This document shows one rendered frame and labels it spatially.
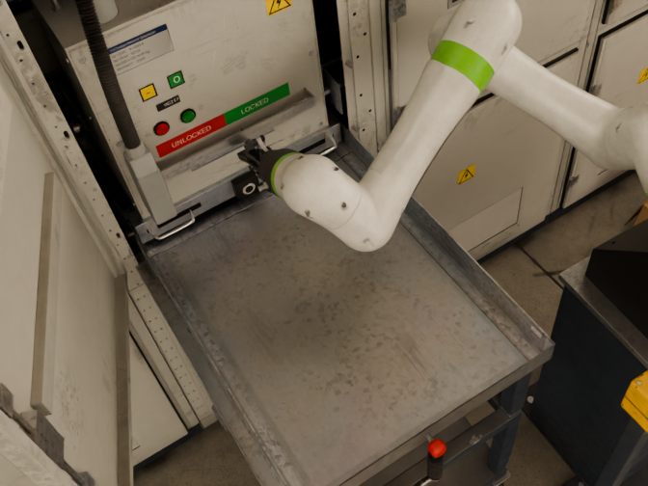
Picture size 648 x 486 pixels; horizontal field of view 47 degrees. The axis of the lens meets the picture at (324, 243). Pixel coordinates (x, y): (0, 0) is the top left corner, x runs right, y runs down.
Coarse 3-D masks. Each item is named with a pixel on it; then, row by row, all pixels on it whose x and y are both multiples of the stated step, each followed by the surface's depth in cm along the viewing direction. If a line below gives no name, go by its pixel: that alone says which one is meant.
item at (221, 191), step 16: (336, 128) 180; (304, 144) 178; (320, 144) 181; (208, 192) 171; (224, 192) 174; (176, 208) 169; (192, 208) 172; (208, 208) 175; (144, 224) 167; (160, 224) 170; (176, 224) 173; (144, 240) 170
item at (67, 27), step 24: (48, 0) 141; (72, 0) 140; (120, 0) 138; (144, 0) 138; (168, 0) 136; (48, 24) 136; (72, 24) 135; (120, 24) 133; (72, 48) 131; (72, 72) 140; (96, 120) 145; (96, 144) 181; (120, 168) 154
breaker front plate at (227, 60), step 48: (192, 0) 138; (240, 0) 143; (192, 48) 145; (240, 48) 151; (288, 48) 158; (96, 96) 140; (192, 96) 152; (240, 96) 159; (288, 96) 167; (192, 144) 161; (240, 144) 168; (288, 144) 177; (192, 192) 170
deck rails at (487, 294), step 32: (352, 160) 182; (416, 224) 168; (160, 256) 170; (448, 256) 162; (480, 288) 156; (192, 320) 159; (512, 320) 151; (224, 384) 143; (256, 416) 144; (288, 480) 136
